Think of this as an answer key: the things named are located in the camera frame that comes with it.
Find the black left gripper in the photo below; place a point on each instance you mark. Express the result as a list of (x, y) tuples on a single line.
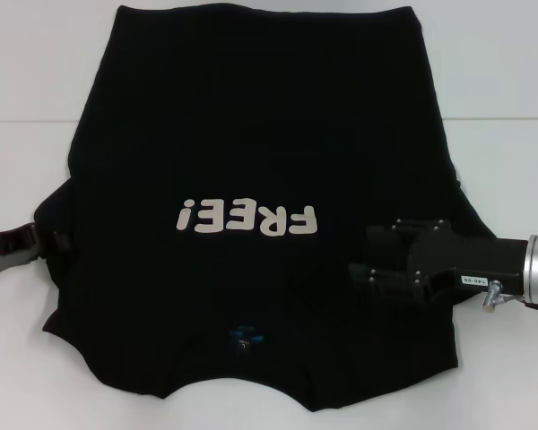
[(4, 244)]

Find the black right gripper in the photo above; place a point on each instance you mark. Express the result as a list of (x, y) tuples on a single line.
[(473, 262)]

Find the black shirt with FREE print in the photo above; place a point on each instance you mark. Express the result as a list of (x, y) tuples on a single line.
[(269, 134)]

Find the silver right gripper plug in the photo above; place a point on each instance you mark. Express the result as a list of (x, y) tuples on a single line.
[(492, 295)]

